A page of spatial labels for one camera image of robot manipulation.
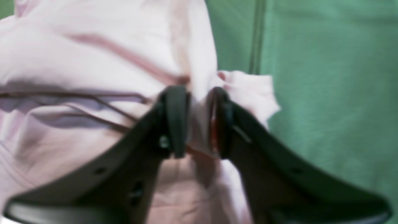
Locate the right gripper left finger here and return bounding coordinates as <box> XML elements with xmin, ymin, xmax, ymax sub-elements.
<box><xmin>5</xmin><ymin>86</ymin><xmax>189</xmax><ymax>224</ymax></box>

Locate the pink t-shirt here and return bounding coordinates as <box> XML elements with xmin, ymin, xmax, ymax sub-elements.
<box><xmin>0</xmin><ymin>0</ymin><xmax>279</xmax><ymax>224</ymax></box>

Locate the green table cloth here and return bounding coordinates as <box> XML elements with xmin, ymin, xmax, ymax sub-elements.
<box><xmin>0</xmin><ymin>0</ymin><xmax>398</xmax><ymax>224</ymax></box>

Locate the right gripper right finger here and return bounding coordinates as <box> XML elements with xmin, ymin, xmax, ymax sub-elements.
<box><xmin>208</xmin><ymin>87</ymin><xmax>392</xmax><ymax>224</ymax></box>

